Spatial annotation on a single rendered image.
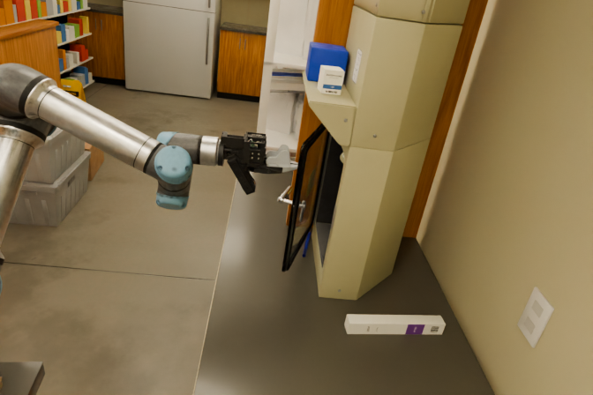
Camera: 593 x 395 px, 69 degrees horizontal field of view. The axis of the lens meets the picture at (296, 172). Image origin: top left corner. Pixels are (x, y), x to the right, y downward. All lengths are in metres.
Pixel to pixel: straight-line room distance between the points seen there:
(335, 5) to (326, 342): 0.93
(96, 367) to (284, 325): 1.35
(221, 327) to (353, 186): 0.49
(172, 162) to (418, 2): 0.62
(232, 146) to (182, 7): 4.96
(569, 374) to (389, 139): 0.60
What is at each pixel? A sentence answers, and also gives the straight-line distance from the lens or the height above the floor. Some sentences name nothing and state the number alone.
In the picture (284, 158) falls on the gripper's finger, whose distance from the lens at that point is 1.10.
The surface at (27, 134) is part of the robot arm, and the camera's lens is 1.15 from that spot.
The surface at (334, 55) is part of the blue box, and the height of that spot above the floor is 1.58.
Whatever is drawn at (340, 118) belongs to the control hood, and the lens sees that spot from 1.03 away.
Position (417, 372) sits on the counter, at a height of 0.94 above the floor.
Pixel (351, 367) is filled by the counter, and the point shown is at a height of 0.94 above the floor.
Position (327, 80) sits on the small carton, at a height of 1.54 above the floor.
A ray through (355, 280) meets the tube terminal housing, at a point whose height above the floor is 1.01.
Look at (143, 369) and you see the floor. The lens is 2.33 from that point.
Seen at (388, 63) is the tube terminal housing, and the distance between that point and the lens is 1.01.
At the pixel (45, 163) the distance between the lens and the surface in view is 3.11.
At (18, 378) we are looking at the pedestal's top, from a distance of 1.14.
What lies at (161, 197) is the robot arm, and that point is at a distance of 1.07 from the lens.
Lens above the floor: 1.78
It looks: 25 degrees down
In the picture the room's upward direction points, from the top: 9 degrees clockwise
